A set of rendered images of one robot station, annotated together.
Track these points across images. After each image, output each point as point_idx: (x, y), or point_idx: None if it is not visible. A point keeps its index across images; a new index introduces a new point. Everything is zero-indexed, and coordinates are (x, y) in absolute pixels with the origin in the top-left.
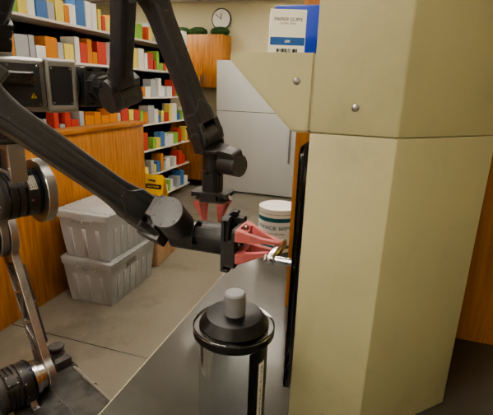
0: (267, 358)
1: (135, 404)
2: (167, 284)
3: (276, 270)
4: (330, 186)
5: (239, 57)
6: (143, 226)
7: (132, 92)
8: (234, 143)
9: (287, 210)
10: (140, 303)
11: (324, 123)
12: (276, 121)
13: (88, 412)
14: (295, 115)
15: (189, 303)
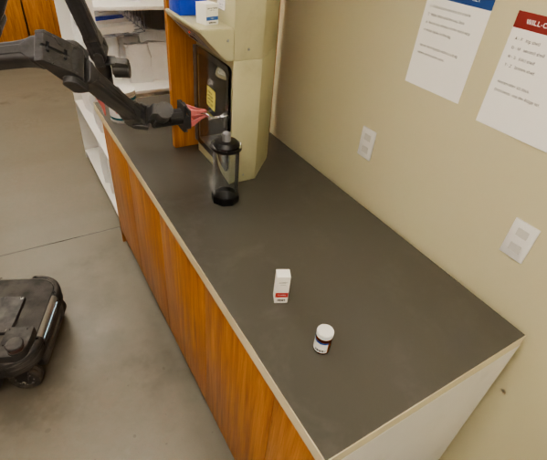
0: (197, 170)
1: (173, 204)
2: None
3: (146, 132)
4: (241, 81)
5: (205, 32)
6: (142, 121)
7: (3, 19)
8: None
9: (131, 90)
10: None
11: (238, 57)
12: None
13: (21, 291)
14: (227, 55)
15: None
